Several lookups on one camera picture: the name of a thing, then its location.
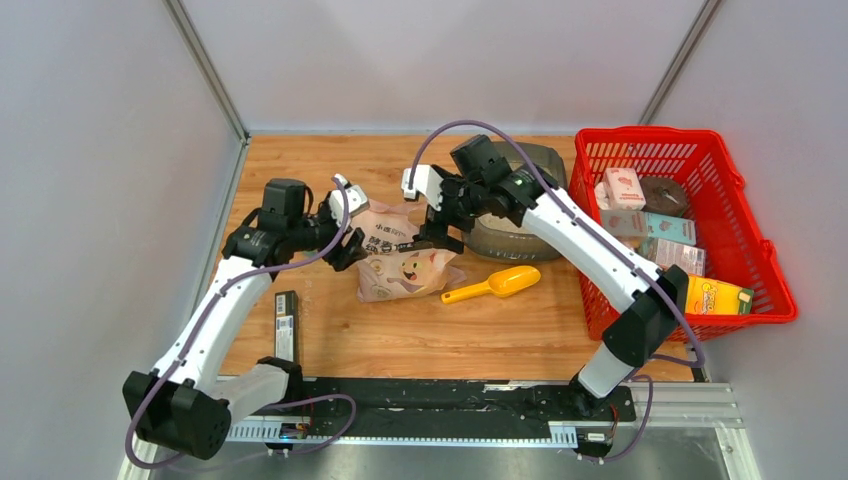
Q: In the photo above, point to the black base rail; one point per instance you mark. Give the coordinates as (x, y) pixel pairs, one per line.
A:
(407, 412)

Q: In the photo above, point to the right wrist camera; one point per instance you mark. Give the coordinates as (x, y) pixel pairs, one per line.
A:
(423, 181)

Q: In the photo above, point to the yellow plastic scoop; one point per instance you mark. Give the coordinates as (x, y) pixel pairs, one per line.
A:
(501, 284)

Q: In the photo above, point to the yellow sponge pack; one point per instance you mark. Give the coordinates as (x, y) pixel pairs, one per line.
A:
(713, 297)

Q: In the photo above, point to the white patterned box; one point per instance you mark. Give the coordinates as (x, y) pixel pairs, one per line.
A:
(666, 253)

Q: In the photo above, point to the pink cat litter bag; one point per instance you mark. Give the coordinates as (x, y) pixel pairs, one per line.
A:
(390, 274)

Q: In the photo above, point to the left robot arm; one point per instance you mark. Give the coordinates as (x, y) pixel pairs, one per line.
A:
(179, 408)

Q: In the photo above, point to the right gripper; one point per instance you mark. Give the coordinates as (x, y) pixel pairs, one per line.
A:
(437, 231)

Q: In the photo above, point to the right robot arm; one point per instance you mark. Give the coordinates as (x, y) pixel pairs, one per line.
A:
(649, 299)

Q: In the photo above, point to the brown round container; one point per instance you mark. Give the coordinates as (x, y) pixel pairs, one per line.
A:
(664, 196)

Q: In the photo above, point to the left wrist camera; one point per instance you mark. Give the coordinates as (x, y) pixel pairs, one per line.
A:
(346, 201)

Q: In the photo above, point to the grey litter box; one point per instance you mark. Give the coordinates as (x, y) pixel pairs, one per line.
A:
(498, 239)

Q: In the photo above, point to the black flat box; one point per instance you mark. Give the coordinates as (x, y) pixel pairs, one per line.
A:
(286, 319)

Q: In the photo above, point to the teal pink box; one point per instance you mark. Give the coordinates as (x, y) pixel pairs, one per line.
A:
(635, 224)

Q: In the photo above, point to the pink white carton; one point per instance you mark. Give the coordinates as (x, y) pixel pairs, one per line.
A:
(620, 189)

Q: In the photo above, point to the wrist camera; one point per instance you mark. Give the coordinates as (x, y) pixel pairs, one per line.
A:
(346, 201)
(423, 181)

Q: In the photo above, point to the red plastic basket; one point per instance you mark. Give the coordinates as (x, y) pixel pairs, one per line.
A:
(726, 228)

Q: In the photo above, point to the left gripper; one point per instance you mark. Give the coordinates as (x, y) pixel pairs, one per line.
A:
(343, 257)

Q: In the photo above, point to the black bag clip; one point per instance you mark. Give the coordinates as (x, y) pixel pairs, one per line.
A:
(414, 246)

